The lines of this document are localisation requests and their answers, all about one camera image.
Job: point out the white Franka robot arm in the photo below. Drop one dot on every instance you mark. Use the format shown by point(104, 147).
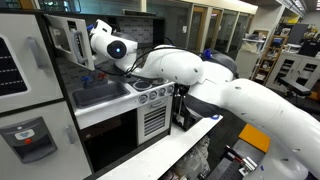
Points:
point(266, 110)

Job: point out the white striped toy oven door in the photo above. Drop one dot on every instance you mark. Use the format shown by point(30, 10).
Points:
point(146, 133)

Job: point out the white fridge door with dispenser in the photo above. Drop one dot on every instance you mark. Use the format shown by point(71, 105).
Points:
point(66, 160)

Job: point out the gray stove knob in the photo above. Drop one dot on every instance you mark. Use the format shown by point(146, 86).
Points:
point(142, 99)
point(162, 92)
point(170, 89)
point(152, 95)

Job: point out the gray plastic sink basin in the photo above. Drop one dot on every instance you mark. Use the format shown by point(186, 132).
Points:
point(100, 95)

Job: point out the blue tape roll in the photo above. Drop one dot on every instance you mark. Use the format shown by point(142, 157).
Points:
point(215, 117)

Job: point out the black white toy kitchen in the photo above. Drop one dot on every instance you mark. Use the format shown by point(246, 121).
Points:
point(110, 140)

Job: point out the gray machine under table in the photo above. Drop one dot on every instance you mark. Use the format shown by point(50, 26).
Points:
point(193, 160)

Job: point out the white box cabinet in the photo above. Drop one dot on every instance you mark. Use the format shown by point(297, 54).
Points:
point(245, 63)

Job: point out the yellow floor mat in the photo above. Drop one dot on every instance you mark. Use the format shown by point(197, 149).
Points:
point(255, 136)

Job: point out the wooden shelf unit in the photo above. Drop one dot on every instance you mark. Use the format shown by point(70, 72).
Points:
point(266, 66)

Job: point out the black bench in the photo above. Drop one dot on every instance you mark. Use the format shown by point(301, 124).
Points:
point(293, 86)

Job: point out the white cabinet with glass doors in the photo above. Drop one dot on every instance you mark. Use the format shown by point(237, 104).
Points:
point(296, 71)

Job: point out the black box device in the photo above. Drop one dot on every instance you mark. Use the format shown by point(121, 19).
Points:
point(310, 48)

